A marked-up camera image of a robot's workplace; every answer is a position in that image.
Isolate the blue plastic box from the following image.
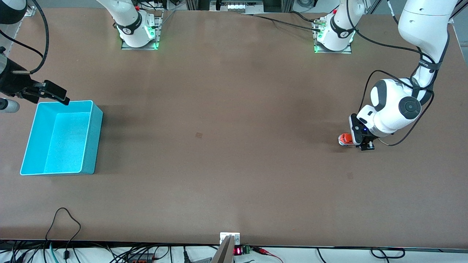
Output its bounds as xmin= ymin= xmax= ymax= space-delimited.
xmin=19 ymin=100 xmax=103 ymax=176

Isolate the orange black power device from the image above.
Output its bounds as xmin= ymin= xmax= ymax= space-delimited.
xmin=127 ymin=252 xmax=155 ymax=263

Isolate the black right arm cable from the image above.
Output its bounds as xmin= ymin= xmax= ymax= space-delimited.
xmin=0 ymin=0 xmax=50 ymax=75

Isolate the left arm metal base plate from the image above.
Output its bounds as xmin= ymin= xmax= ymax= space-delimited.
xmin=313 ymin=18 xmax=352 ymax=54

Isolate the black coiled cable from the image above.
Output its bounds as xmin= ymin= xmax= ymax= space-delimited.
xmin=370 ymin=247 xmax=406 ymax=259

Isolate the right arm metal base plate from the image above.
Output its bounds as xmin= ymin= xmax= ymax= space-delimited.
xmin=121 ymin=11 xmax=163 ymax=50

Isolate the red clip wire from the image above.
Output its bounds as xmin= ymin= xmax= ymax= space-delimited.
xmin=252 ymin=247 xmax=285 ymax=263

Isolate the aluminium frame profile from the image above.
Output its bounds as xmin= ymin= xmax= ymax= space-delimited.
xmin=449 ymin=0 xmax=468 ymax=24

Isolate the black cable on table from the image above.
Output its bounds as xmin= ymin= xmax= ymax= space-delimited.
xmin=239 ymin=10 xmax=322 ymax=33

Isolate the thin black looped cable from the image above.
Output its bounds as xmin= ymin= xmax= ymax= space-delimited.
xmin=45 ymin=207 xmax=82 ymax=260

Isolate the aluminium frame rack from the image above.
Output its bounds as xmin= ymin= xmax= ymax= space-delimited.
xmin=185 ymin=0 xmax=295 ymax=12

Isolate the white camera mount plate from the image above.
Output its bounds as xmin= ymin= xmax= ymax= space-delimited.
xmin=220 ymin=232 xmax=241 ymax=246

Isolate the aluminium camera mount bar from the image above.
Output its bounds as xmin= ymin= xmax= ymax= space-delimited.
xmin=211 ymin=236 xmax=235 ymax=263

